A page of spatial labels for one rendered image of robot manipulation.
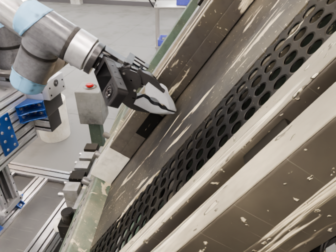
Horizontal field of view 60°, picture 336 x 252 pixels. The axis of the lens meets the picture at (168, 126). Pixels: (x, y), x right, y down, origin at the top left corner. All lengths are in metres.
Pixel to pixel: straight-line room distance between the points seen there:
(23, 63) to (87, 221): 0.43
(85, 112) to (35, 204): 0.72
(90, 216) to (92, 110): 0.72
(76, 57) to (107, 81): 0.08
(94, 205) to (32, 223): 1.01
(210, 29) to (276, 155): 0.53
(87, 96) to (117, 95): 0.90
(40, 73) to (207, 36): 0.37
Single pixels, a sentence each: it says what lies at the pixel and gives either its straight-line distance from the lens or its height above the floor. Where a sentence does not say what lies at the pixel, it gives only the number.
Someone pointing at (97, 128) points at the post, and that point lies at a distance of 1.55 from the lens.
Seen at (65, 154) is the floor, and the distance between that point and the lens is 2.64.
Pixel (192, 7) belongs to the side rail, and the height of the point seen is 1.30.
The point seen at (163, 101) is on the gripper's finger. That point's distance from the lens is 0.63.
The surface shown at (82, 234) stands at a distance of 0.82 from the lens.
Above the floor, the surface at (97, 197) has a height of 0.89.
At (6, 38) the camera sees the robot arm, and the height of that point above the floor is 1.17.
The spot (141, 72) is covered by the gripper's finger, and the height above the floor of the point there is 1.30.
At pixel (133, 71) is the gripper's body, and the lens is 0.60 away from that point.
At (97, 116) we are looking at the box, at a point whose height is 0.80.
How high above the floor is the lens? 1.52
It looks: 32 degrees down
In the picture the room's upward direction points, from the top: straight up
